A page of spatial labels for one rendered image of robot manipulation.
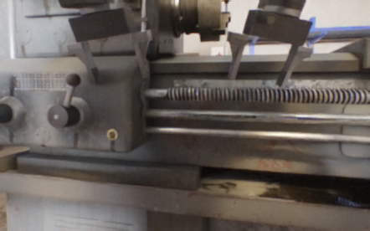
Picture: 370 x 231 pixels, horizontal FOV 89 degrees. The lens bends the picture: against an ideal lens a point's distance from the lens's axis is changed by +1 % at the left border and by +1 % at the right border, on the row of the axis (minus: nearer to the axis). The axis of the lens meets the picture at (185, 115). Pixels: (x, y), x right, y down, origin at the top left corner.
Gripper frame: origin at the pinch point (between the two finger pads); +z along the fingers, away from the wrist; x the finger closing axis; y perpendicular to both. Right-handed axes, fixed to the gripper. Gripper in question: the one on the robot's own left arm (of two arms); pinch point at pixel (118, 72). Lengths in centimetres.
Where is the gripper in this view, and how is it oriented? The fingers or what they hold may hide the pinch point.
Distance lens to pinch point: 51.3
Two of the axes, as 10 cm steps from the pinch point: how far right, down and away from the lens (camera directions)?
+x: -9.8, 0.8, 1.8
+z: 1.6, 8.8, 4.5
